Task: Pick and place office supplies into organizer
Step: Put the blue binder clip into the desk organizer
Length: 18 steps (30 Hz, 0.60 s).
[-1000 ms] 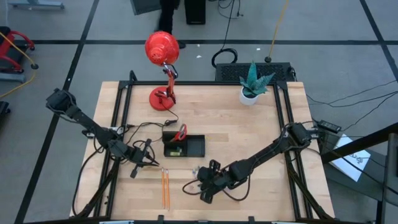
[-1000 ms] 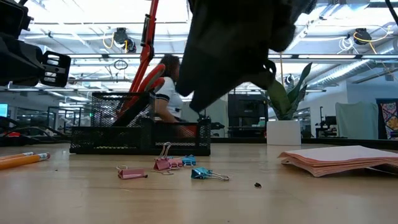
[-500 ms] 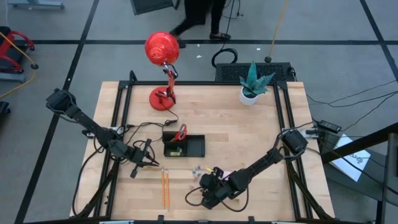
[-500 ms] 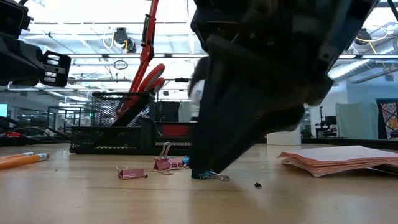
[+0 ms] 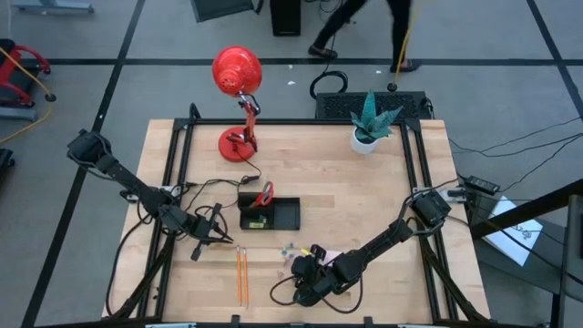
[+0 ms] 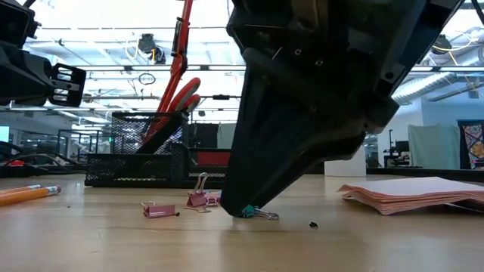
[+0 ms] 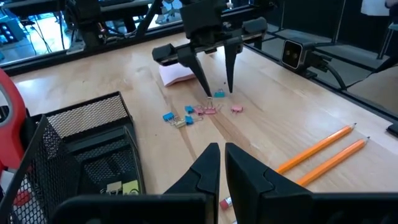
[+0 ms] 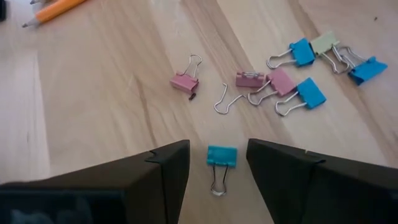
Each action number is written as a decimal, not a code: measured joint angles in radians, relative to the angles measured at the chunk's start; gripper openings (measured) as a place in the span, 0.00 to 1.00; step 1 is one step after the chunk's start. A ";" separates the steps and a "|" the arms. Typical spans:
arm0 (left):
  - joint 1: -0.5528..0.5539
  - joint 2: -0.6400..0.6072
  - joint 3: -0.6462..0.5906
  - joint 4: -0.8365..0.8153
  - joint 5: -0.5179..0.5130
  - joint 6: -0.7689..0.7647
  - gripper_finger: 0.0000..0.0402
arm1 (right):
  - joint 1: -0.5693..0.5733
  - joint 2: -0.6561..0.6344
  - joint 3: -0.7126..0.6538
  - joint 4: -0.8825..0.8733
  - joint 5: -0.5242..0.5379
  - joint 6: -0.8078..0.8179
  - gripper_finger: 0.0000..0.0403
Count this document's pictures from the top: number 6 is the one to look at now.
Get black aluminium table frame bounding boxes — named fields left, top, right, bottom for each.
left=0, top=162, right=484, bottom=183

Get pale green cloth screen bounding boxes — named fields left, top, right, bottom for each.
left=408, top=123, right=461, bottom=170
left=217, top=122, right=237, bottom=150

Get pink binder clip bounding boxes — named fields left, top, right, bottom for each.
left=186, top=172, right=211, bottom=209
left=206, top=191, right=224, bottom=207
left=141, top=200, right=181, bottom=219

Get black metal rack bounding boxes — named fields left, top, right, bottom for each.
left=191, top=94, right=243, bottom=122

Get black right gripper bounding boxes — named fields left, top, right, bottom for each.
left=226, top=0, right=464, bottom=134

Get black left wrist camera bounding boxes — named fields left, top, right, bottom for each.
left=0, top=0, right=42, bottom=42

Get red handled scissors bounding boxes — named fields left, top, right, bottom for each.
left=145, top=77, right=202, bottom=141

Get black cage frame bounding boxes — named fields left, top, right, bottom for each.
left=57, top=128, right=114, bottom=164

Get blue binder clip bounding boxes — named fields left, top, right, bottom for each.
left=234, top=205, right=280, bottom=221

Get black ceiling cord reel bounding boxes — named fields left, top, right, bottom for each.
left=434, top=33, right=454, bottom=56
left=136, top=32, right=167, bottom=65

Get black mesh desk organizer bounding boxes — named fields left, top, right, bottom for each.
left=84, top=111, right=232, bottom=189

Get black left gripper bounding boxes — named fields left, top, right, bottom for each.
left=0, top=40, right=87, bottom=108

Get pink sticky note pad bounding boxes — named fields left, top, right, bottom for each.
left=338, top=176, right=484, bottom=216

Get colourful wall art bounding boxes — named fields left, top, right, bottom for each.
left=457, top=119, right=484, bottom=170

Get green plant in white pot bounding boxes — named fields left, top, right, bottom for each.
left=324, top=145, right=367, bottom=178

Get black monitor cart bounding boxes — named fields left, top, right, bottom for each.
left=383, top=129, right=412, bottom=168

